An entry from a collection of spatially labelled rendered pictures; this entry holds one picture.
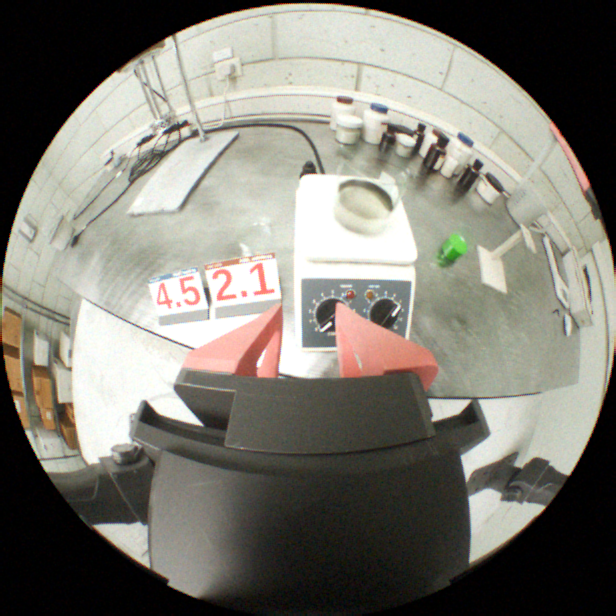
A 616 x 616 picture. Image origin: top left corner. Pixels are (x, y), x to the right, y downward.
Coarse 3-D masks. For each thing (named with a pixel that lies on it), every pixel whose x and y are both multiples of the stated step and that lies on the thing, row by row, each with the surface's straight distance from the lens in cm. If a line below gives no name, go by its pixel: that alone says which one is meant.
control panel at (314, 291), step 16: (304, 288) 21; (320, 288) 21; (336, 288) 21; (352, 288) 21; (368, 288) 22; (384, 288) 22; (400, 288) 23; (304, 304) 21; (352, 304) 22; (368, 304) 22; (400, 304) 23; (304, 320) 22; (368, 320) 22; (400, 320) 24; (304, 336) 22; (320, 336) 22
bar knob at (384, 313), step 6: (384, 300) 22; (390, 300) 22; (378, 306) 22; (384, 306) 22; (390, 306) 22; (396, 306) 21; (372, 312) 22; (378, 312) 22; (384, 312) 22; (390, 312) 21; (396, 312) 21; (372, 318) 22; (378, 318) 22; (384, 318) 21; (390, 318) 21; (396, 318) 23; (378, 324) 22; (384, 324) 21; (390, 324) 23
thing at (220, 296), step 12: (240, 264) 26; (252, 264) 26; (264, 264) 25; (216, 276) 27; (228, 276) 27; (240, 276) 26; (252, 276) 26; (264, 276) 26; (216, 288) 28; (228, 288) 27; (240, 288) 27; (252, 288) 26; (264, 288) 26; (276, 288) 26; (216, 300) 28; (228, 300) 28
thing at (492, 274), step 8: (520, 224) 42; (520, 232) 43; (528, 232) 43; (512, 240) 43; (520, 240) 43; (528, 240) 40; (480, 248) 46; (504, 248) 44; (480, 256) 44; (488, 256) 47; (496, 256) 46; (480, 264) 44; (488, 264) 45; (496, 264) 48; (488, 272) 44; (496, 272) 46; (488, 280) 43; (496, 280) 45; (504, 280) 48; (496, 288) 44; (504, 288) 47
